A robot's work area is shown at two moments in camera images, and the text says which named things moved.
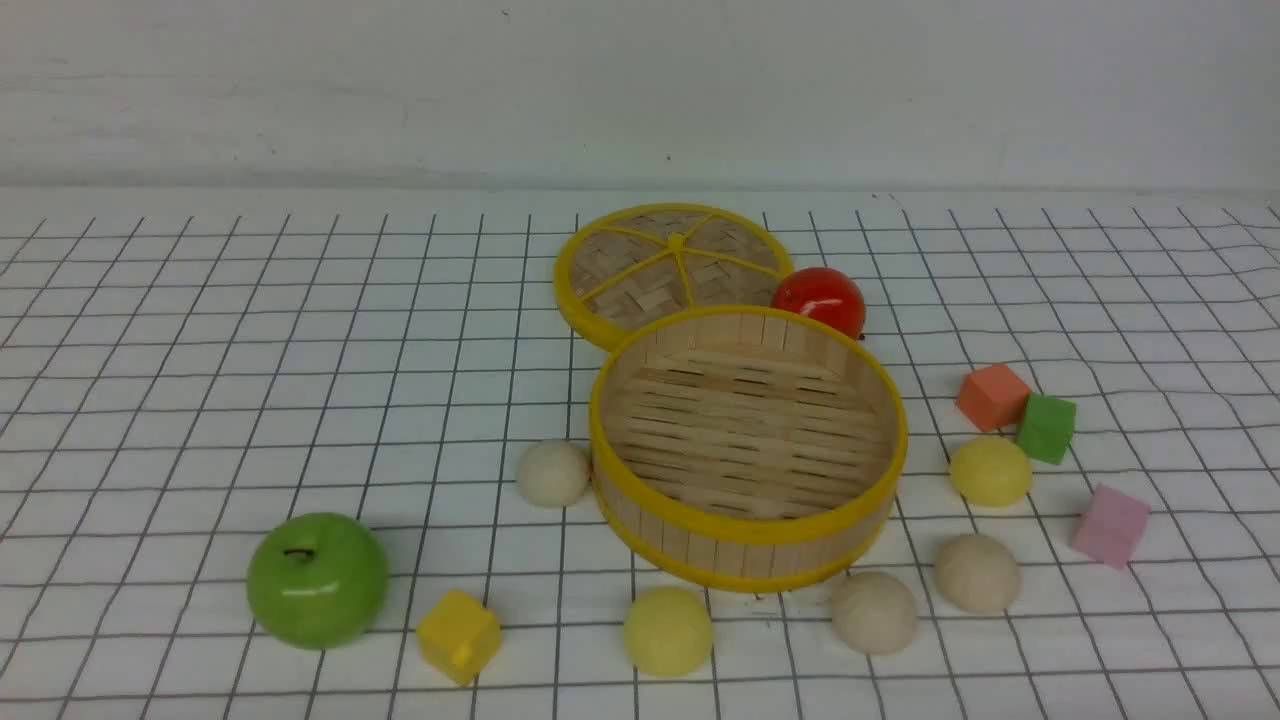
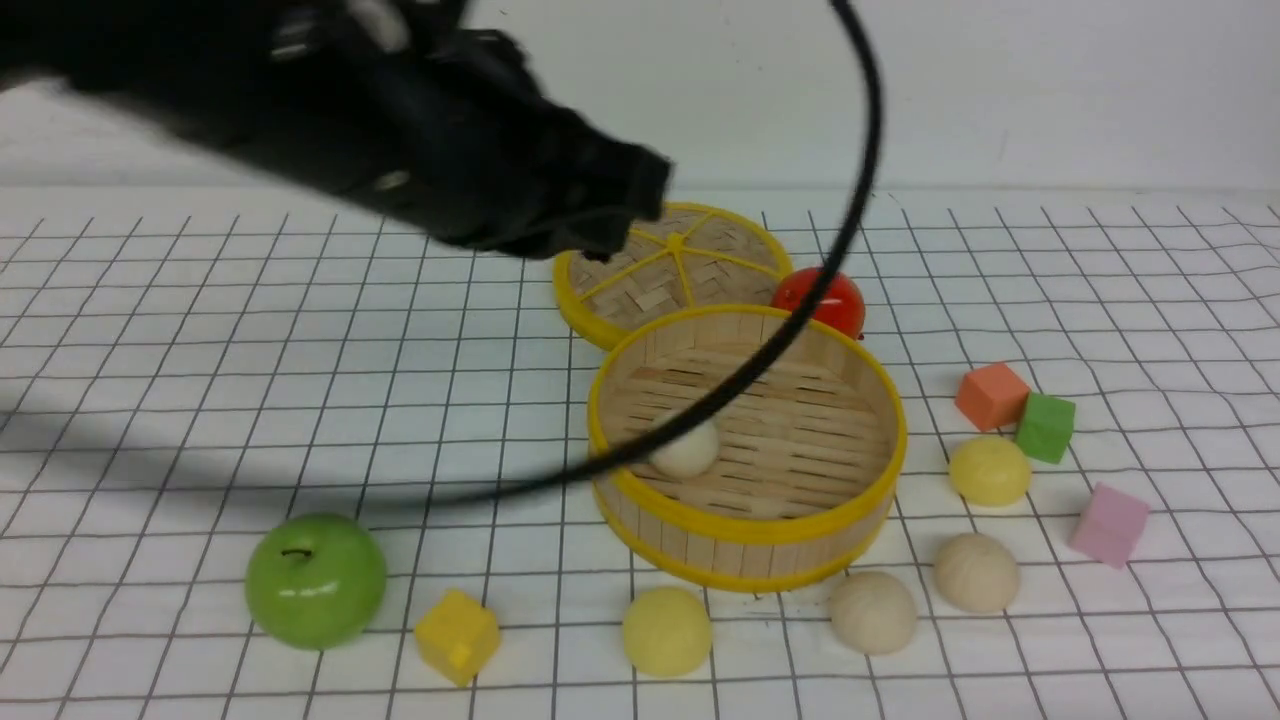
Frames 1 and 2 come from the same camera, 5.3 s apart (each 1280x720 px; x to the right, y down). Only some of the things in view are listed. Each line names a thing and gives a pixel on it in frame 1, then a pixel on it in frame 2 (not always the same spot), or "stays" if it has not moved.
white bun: [873, 613] stays
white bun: [977, 574] stays
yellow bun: [990, 471] stays
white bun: [553, 473] to [690, 455]
